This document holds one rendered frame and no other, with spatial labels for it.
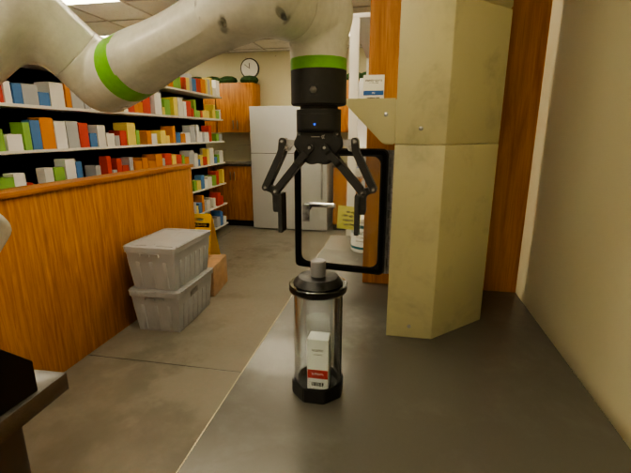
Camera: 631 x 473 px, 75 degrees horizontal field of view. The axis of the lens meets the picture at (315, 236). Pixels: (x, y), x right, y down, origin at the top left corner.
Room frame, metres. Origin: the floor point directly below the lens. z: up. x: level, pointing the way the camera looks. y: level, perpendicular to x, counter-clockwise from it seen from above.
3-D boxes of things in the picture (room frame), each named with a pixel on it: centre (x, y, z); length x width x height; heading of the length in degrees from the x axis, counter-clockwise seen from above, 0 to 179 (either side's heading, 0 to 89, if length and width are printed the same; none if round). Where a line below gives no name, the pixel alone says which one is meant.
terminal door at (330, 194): (1.30, -0.08, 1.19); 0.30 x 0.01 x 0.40; 71
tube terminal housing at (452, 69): (1.07, -0.33, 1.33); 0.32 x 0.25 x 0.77; 169
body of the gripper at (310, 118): (0.72, -0.01, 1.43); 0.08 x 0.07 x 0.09; 79
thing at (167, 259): (3.05, 1.12, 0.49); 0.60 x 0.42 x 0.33; 169
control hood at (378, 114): (1.11, -0.15, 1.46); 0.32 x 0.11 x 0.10; 169
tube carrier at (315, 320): (0.72, 0.00, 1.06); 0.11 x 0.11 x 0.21
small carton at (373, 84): (1.07, -0.14, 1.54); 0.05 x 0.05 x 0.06; 81
